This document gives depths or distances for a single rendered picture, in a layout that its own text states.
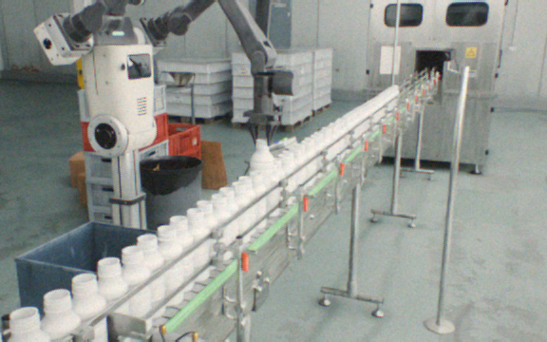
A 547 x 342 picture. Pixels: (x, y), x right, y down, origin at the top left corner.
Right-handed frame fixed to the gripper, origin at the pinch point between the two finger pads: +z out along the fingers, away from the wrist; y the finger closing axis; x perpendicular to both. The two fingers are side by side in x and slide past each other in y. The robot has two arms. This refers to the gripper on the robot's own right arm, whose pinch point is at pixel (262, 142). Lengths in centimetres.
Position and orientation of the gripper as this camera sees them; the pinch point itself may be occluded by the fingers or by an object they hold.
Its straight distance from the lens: 158.2
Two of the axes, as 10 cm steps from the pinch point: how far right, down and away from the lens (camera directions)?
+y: 9.3, 1.1, -3.5
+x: 3.6, -2.4, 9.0
